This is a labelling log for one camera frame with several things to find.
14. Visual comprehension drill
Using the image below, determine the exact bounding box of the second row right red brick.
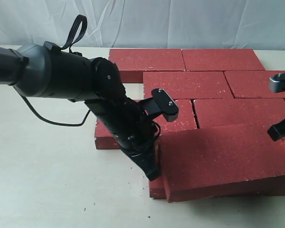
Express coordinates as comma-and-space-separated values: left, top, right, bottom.
224, 70, 285, 100

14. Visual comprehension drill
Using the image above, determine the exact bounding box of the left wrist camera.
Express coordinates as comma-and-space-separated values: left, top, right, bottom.
139, 88, 179, 122

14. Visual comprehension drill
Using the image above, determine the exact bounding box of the third row red brick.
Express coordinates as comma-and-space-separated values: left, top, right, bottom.
193, 98, 285, 128

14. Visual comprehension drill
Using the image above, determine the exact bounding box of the white fabric backdrop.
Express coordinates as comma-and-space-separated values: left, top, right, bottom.
0, 0, 285, 50

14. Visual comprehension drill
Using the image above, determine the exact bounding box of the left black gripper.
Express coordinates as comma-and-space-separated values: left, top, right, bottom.
85, 97, 161, 181

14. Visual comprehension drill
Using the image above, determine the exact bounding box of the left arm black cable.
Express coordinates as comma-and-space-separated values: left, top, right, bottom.
20, 14, 91, 127

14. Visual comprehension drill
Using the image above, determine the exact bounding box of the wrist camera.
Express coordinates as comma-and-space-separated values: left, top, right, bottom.
269, 73, 285, 93
139, 88, 179, 122

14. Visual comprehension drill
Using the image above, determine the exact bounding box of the large front red brick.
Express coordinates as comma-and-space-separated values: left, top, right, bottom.
160, 124, 285, 202

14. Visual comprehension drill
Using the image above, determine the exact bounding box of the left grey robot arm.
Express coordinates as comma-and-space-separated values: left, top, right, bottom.
0, 45, 160, 181

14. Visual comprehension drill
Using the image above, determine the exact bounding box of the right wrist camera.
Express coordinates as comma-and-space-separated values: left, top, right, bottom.
269, 73, 285, 93

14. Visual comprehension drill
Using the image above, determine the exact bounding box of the red brick with white scuffs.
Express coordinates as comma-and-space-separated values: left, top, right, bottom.
95, 99, 197, 150

